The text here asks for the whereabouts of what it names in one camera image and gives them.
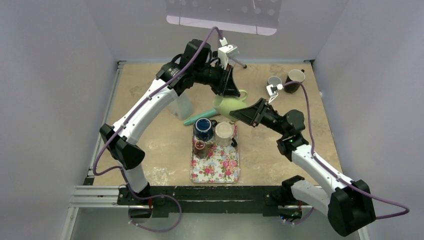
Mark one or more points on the black mug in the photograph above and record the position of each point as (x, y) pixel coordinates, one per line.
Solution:
(294, 77)

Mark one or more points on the music stand with tripod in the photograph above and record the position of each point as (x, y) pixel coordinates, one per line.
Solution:
(248, 23)

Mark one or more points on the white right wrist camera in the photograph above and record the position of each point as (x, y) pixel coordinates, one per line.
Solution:
(273, 91)

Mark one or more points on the light green mug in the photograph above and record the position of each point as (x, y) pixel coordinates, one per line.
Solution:
(224, 105)

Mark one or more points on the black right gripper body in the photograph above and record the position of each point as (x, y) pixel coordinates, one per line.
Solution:
(271, 120)

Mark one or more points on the aluminium frame rail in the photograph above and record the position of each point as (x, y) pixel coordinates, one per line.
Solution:
(88, 196)

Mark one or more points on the floral serving tray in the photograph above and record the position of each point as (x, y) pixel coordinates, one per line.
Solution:
(220, 164)

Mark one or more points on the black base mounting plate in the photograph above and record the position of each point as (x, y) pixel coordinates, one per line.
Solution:
(269, 201)

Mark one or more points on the grey blue mug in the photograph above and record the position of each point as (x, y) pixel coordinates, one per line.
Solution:
(274, 81)

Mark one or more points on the cream beige mug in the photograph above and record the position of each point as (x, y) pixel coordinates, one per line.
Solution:
(224, 135)

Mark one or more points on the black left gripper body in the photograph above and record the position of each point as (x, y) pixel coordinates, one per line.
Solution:
(211, 77)

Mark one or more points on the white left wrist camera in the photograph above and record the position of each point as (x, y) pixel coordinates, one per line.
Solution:
(226, 51)

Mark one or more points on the small brown mug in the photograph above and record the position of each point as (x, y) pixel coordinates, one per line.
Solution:
(200, 149)

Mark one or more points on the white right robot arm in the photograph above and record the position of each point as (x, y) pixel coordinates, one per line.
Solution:
(343, 201)

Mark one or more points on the navy blue mug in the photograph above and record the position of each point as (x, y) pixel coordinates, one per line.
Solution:
(204, 129)

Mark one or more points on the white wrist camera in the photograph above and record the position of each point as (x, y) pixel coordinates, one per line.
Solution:
(226, 51)
(273, 91)

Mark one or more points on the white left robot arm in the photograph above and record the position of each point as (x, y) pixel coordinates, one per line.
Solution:
(197, 64)

